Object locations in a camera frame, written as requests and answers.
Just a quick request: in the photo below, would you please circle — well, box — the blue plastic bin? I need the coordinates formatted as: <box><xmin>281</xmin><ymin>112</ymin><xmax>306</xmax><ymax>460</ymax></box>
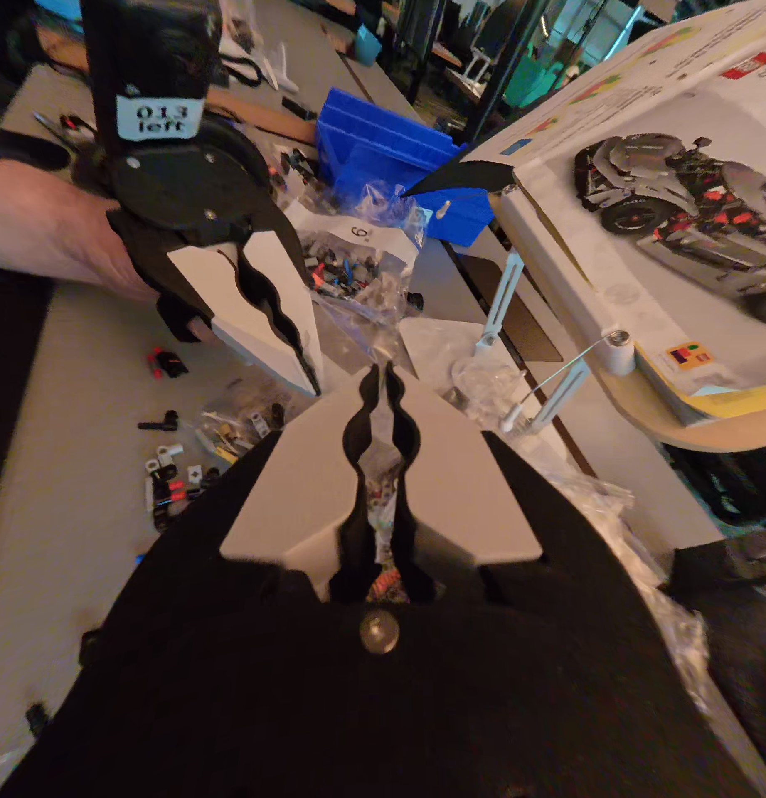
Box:
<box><xmin>313</xmin><ymin>86</ymin><xmax>497</xmax><ymax>245</ymax></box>

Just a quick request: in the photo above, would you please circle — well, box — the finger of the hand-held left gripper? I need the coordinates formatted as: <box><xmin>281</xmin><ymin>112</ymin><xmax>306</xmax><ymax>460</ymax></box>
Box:
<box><xmin>167</xmin><ymin>245</ymin><xmax>323</xmax><ymax>400</ymax></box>
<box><xmin>238</xmin><ymin>231</ymin><xmax>325</xmax><ymax>392</ymax></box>

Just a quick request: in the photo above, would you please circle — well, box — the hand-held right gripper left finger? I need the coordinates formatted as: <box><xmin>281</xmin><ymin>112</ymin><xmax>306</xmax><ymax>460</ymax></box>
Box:
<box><xmin>219</xmin><ymin>363</ymin><xmax>388</xmax><ymax>603</ymax></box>

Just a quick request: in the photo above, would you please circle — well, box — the lego instruction booklet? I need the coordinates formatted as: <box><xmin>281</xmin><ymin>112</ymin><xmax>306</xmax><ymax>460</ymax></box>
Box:
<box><xmin>467</xmin><ymin>0</ymin><xmax>766</xmax><ymax>426</ymax></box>

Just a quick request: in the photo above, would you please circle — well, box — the black piece with red pin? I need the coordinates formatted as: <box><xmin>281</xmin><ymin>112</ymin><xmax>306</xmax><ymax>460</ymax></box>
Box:
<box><xmin>146</xmin><ymin>348</ymin><xmax>190</xmax><ymax>380</ymax></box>

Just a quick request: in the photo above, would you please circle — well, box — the clear bag of dark pieces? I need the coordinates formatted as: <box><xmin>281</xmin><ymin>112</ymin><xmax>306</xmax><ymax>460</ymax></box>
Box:
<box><xmin>282</xmin><ymin>180</ymin><xmax>435</xmax><ymax>326</ymax></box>

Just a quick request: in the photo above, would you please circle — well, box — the white wire page holder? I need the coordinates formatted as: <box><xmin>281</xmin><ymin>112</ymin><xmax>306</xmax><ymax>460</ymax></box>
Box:
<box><xmin>435</xmin><ymin>183</ymin><xmax>520</xmax><ymax>219</ymax></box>
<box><xmin>500</xmin><ymin>329</ymin><xmax>637</xmax><ymax>435</ymax></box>

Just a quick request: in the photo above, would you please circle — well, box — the clear bag with white label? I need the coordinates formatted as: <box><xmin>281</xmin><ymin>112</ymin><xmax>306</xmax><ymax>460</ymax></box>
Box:
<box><xmin>507</xmin><ymin>430</ymin><xmax>715</xmax><ymax>758</ymax></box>

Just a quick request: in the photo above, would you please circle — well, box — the beige book stand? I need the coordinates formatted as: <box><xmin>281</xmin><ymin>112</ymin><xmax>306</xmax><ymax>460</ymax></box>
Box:
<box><xmin>495</xmin><ymin>184</ymin><xmax>766</xmax><ymax>455</ymax></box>

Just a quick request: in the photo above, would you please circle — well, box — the brown cardboard strip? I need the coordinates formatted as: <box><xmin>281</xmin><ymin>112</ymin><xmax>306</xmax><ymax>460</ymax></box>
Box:
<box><xmin>207</xmin><ymin>87</ymin><xmax>319</xmax><ymax>146</ymax></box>

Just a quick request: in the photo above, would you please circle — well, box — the person's left hand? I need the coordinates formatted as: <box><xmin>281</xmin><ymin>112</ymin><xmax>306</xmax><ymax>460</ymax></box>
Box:
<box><xmin>0</xmin><ymin>159</ymin><xmax>223</xmax><ymax>345</ymax></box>

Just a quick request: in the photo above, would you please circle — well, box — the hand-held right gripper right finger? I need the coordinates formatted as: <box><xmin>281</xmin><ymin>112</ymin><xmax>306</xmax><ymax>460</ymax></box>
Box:
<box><xmin>384</xmin><ymin>362</ymin><xmax>544</xmax><ymax>604</ymax></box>

